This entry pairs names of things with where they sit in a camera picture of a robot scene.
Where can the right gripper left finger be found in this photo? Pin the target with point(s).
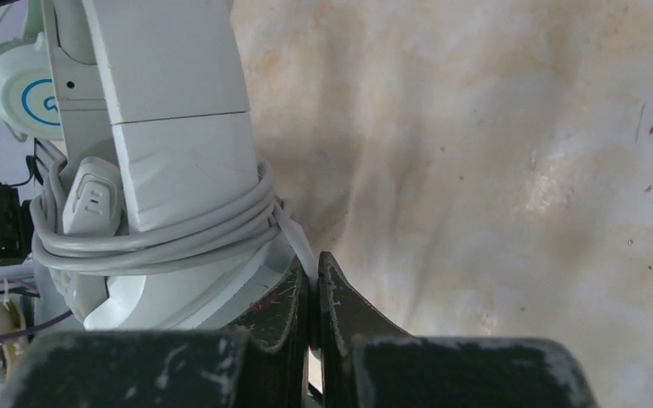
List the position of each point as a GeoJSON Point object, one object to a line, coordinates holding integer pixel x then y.
{"type": "Point", "coordinates": [257, 360]}

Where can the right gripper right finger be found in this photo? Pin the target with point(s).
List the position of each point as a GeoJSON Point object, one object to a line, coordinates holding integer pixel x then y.
{"type": "Point", "coordinates": [369, 361]}

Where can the white gaming headphones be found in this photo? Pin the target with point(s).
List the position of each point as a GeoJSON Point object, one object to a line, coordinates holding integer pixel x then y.
{"type": "Point", "coordinates": [161, 215]}

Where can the mint green headphones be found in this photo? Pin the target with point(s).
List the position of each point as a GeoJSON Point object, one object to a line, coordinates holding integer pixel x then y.
{"type": "Point", "coordinates": [28, 107]}

